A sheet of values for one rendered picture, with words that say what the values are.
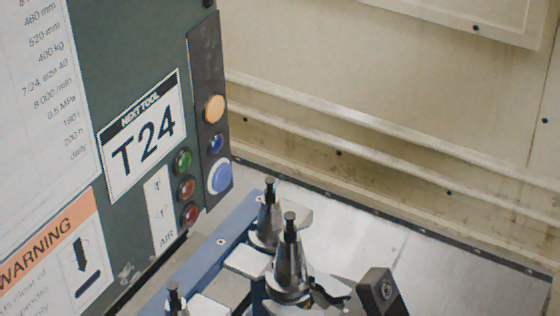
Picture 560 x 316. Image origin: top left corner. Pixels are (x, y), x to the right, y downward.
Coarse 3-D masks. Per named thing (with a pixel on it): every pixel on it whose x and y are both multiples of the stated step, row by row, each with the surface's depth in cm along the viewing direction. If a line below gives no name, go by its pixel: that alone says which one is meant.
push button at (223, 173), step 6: (222, 162) 77; (216, 168) 77; (222, 168) 77; (228, 168) 78; (216, 174) 76; (222, 174) 77; (228, 174) 78; (216, 180) 77; (222, 180) 77; (228, 180) 78; (216, 186) 77; (222, 186) 78
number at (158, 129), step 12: (156, 108) 65; (168, 108) 67; (144, 120) 64; (156, 120) 66; (168, 120) 67; (144, 132) 65; (156, 132) 66; (168, 132) 68; (144, 144) 66; (156, 144) 67; (168, 144) 69; (144, 156) 66
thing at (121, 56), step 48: (96, 0) 55; (144, 0) 60; (192, 0) 65; (96, 48) 57; (144, 48) 62; (96, 96) 59; (192, 96) 70; (96, 144) 60; (192, 144) 72; (96, 192) 62; (144, 192) 68; (144, 240) 71
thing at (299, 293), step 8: (272, 264) 106; (272, 272) 104; (312, 272) 104; (272, 280) 103; (312, 280) 104; (272, 288) 102; (280, 288) 102; (288, 288) 102; (296, 288) 102; (304, 288) 102; (312, 288) 105; (272, 296) 104; (280, 296) 102; (288, 296) 102; (296, 296) 102; (304, 296) 103; (288, 304) 103; (296, 304) 103
